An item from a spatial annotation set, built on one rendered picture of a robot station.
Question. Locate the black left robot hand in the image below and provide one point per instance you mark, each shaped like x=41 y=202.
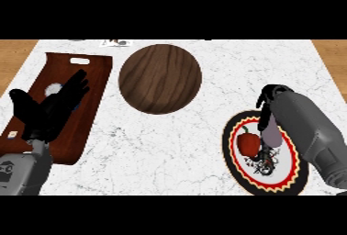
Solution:
x=50 y=107

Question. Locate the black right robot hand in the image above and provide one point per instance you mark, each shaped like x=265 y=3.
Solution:
x=267 y=102

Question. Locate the pale purple eggplant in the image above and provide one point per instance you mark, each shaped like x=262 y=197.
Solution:
x=273 y=136

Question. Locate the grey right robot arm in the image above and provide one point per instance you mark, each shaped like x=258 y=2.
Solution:
x=312 y=134

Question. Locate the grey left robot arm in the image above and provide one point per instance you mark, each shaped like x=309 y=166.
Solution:
x=22 y=171

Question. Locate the black red patterned plate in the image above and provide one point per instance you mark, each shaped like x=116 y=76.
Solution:
x=253 y=171

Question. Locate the brown wooden bowl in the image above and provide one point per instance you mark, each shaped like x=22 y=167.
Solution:
x=160 y=79

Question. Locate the dark red wooden cutting board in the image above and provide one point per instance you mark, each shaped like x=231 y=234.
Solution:
x=69 y=101

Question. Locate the pale disc can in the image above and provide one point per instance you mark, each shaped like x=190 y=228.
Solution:
x=53 y=89

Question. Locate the small white blue object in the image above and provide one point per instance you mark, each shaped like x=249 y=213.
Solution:
x=11 y=134

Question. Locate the red bell pepper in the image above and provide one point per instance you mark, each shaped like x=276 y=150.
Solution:
x=249 y=144

